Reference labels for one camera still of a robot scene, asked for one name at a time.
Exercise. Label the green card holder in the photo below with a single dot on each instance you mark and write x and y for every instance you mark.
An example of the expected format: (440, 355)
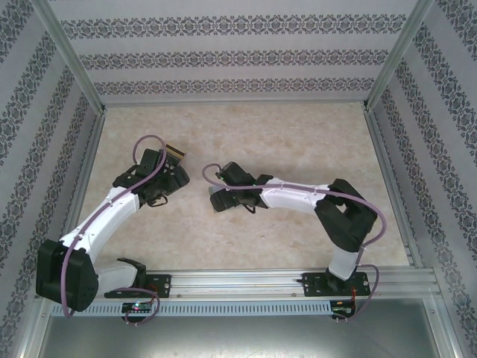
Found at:
(214, 190)

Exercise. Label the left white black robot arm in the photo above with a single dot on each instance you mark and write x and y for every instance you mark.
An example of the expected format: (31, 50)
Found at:
(67, 276)

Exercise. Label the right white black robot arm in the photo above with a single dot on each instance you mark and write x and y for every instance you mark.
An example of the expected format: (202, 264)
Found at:
(346, 220)

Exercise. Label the wide aluminium extrusion beam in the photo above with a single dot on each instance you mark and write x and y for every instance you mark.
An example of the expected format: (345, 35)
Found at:
(238, 285)

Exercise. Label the grey metal panel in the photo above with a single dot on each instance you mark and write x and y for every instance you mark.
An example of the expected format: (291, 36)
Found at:
(238, 339)

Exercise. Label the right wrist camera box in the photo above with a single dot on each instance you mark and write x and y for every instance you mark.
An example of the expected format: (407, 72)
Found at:
(220, 172)

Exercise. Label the aluminium table edge rail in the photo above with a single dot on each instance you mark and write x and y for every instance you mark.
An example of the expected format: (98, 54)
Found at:
(383, 149)
(83, 179)

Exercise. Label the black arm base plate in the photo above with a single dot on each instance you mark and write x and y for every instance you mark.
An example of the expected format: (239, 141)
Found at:
(311, 285)
(164, 285)

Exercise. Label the aluminium frame post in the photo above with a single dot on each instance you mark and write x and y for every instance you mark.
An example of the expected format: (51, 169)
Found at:
(74, 56)
(395, 56)

